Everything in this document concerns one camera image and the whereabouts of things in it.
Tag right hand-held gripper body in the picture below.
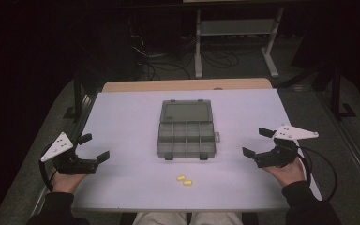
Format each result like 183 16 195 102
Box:
253 124 320 169

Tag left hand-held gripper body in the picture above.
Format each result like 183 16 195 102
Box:
39 131 98 175

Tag grey plastic compartment box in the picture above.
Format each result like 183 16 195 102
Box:
156 98 221 161

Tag person's left hand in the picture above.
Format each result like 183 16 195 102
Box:
52 169 87 194

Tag person's right hand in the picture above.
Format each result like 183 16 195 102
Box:
262 157 308 188

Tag black metal stand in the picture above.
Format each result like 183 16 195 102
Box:
328 66 358 122
63 69 92 120

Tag person's right leg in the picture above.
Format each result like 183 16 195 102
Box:
189 212 245 225

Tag person's leg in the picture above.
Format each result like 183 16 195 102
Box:
189 212 245 225
132 212 188 225

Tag person's left leg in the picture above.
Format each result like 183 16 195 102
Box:
132 212 188 225

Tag wooden table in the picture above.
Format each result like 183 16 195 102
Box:
101 77 274 94

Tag grey metal table stand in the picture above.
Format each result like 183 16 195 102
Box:
194 5 286 80

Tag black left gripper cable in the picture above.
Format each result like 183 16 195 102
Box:
37 145 60 193

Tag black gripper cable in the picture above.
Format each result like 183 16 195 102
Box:
294 143 339 202
37 145 60 193

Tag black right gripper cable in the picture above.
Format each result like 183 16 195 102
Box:
294 143 339 202

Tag metal floor rail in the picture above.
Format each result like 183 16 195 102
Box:
317 90 360 204

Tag black floor cables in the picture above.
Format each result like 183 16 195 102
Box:
127 32 254 82

